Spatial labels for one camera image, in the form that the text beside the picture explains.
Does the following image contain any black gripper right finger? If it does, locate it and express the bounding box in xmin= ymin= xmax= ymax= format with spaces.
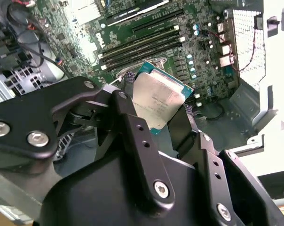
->
xmin=167 ymin=105 xmax=284 ymax=226

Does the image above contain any silver CPU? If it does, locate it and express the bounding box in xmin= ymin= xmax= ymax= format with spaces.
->
xmin=132 ymin=60 xmax=195 ymax=136

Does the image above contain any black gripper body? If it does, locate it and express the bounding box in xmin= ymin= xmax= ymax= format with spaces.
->
xmin=39 ymin=150 xmax=213 ymax=226

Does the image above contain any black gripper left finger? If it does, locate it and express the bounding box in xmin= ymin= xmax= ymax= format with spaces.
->
xmin=0 ymin=73 xmax=176 ymax=213

